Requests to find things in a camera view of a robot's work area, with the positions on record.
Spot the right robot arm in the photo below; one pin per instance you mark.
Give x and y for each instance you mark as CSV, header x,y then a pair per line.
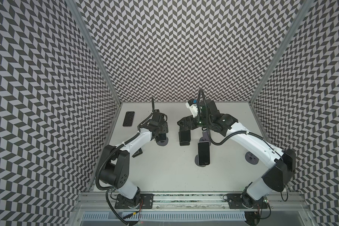
x,y
280,163

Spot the grey stand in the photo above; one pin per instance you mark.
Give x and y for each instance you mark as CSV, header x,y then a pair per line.
x,y
162,142
205,137
197,162
251,158

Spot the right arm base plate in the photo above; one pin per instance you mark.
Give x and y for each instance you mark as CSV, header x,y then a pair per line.
x,y
234,201

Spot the black stand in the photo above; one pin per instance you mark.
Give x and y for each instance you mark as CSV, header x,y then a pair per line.
x,y
137,153
184,143

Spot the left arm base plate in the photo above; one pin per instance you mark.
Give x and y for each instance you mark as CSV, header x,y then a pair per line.
x,y
140,200

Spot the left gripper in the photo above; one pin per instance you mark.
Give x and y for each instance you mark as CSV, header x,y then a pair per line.
x,y
165,127

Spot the phone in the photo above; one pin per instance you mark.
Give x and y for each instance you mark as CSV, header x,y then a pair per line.
x,y
184,136
161,137
203,153
128,119

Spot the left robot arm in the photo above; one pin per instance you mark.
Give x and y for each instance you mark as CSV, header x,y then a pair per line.
x,y
114,164

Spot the aluminium mounting rail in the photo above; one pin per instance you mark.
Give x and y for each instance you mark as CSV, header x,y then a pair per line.
x,y
194,201

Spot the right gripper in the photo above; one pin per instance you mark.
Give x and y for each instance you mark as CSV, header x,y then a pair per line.
x,y
185,124

